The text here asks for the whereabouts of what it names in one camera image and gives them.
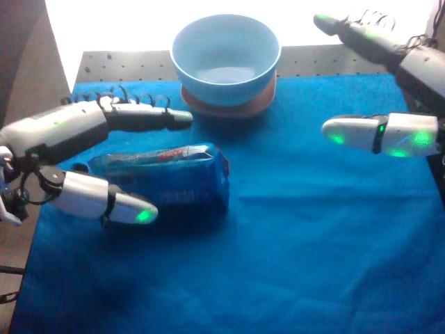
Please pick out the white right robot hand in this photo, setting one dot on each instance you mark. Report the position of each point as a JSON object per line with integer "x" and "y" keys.
{"x": 410, "y": 134}

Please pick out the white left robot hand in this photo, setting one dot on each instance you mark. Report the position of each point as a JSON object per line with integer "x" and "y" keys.
{"x": 59, "y": 125}

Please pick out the blue snack bag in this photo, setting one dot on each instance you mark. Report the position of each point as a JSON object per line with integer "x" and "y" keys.
{"x": 180, "y": 184}

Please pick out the light blue bowl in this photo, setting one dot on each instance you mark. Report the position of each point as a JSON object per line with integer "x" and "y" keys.
{"x": 226, "y": 87}

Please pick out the black perforated board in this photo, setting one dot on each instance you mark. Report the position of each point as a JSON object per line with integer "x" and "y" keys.
{"x": 139, "y": 66}

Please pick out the pink square plate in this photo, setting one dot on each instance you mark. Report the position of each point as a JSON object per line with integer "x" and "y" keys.
{"x": 229, "y": 109}

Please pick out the blue table cloth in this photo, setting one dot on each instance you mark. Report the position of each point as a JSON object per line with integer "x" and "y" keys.
{"x": 260, "y": 243}

